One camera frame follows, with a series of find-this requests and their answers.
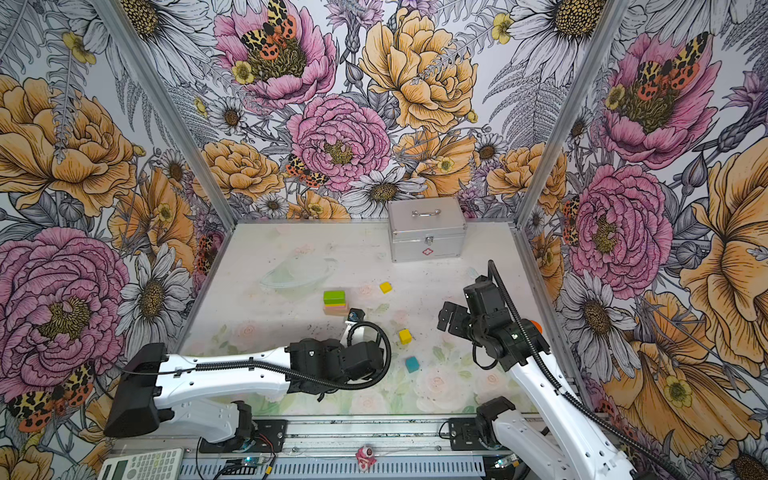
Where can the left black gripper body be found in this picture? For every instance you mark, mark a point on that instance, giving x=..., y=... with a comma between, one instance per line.
x=331, y=342

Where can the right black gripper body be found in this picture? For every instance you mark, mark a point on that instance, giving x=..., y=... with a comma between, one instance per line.
x=463, y=323

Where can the natural wood block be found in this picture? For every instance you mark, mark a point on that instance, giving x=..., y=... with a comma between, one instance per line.
x=337, y=311

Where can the green rectangular block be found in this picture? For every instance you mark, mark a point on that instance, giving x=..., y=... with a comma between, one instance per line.
x=334, y=298

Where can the teal cube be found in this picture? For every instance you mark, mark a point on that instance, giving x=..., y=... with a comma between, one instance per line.
x=412, y=364

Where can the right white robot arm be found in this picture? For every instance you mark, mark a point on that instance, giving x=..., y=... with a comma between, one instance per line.
x=544, y=384

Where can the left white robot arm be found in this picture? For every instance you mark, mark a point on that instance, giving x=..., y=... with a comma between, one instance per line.
x=179, y=395

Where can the pink toy figure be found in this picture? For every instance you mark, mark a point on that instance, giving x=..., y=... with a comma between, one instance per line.
x=365, y=458

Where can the silver metal case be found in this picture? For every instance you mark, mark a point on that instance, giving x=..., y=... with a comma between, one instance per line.
x=426, y=229

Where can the white calculator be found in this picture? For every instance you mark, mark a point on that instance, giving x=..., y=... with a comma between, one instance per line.
x=158, y=465

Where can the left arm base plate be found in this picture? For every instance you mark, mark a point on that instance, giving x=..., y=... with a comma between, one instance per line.
x=267, y=436

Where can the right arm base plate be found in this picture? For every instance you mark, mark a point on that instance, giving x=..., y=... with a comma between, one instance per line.
x=468, y=433

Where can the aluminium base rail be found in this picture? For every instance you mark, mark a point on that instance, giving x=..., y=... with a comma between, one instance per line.
x=406, y=435

